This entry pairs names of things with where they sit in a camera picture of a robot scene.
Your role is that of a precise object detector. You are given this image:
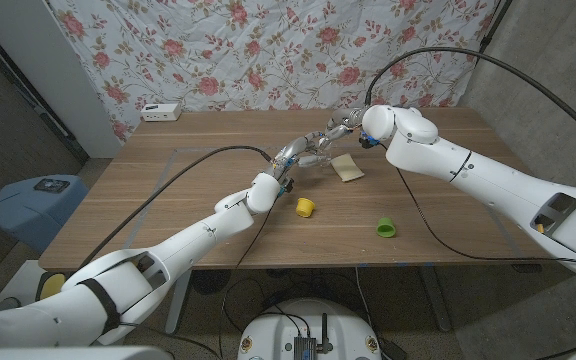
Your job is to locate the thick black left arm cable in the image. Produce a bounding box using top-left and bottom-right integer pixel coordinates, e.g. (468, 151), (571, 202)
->
(77, 145), (274, 271)

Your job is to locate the black floor cable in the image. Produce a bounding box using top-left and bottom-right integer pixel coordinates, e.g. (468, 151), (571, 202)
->
(221, 272), (384, 346)

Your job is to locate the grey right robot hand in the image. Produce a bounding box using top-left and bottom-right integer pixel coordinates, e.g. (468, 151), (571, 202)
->
(320, 106), (369, 152)

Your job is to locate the grey table leg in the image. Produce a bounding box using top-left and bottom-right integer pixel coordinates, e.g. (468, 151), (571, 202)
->
(420, 265), (453, 334)

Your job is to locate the white power strip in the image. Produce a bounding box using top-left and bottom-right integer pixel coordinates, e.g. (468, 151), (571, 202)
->
(140, 103), (183, 123)

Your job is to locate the white robot chest edge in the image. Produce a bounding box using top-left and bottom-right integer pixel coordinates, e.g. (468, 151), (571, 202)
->
(0, 346), (172, 360)

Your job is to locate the black round floor base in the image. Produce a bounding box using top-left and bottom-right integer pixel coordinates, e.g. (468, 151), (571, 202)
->
(190, 269), (232, 295)

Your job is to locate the blue plastic stool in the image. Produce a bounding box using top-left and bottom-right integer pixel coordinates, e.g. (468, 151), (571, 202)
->
(0, 174), (89, 254)

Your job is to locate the floral backdrop cloth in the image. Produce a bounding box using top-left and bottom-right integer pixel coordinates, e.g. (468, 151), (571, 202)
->
(47, 0), (499, 144)

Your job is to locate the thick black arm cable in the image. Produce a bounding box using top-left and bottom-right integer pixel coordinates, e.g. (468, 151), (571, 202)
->
(77, 145), (274, 271)
(364, 46), (576, 154)

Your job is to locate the black phone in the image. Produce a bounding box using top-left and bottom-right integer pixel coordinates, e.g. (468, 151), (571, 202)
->
(33, 178), (71, 194)

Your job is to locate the white wall panel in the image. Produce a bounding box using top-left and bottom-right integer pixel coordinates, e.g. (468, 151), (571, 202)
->
(0, 0), (122, 159)

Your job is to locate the white robot torso base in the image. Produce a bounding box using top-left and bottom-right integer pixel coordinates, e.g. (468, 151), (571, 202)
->
(237, 298), (383, 360)

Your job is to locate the yellow sponge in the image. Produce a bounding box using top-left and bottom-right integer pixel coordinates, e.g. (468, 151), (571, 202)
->
(330, 152), (366, 183)

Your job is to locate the clear white-capped medicine bottle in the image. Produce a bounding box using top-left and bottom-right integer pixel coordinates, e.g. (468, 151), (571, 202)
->
(312, 142), (333, 169)

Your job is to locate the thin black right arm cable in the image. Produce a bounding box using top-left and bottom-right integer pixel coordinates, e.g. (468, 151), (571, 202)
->
(376, 141), (576, 268)

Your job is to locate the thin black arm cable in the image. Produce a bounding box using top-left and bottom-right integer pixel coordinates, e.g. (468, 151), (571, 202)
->
(376, 141), (576, 268)
(217, 203), (277, 360)

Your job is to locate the yellow plastic cup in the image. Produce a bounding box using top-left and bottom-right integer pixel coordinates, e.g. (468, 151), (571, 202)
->
(295, 197), (316, 219)

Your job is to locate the green plastic cup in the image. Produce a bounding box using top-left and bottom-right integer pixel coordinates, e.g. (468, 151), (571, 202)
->
(376, 216), (397, 239)

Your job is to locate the black backdrop stand pole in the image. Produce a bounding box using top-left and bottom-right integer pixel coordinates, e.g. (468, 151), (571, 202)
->
(476, 0), (514, 51)

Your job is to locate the black pedal with yellow pads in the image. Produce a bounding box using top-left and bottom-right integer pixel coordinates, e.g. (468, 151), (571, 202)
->
(35, 271), (68, 303)

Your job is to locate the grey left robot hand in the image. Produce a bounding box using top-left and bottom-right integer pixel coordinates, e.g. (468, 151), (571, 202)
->
(270, 130), (332, 184)

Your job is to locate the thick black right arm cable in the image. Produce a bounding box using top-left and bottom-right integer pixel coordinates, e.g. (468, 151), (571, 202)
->
(364, 46), (576, 154)

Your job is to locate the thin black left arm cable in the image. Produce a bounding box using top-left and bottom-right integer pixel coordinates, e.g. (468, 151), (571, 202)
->
(217, 203), (277, 360)

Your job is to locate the white table leg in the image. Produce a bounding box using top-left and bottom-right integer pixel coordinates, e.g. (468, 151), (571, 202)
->
(164, 272), (193, 336)

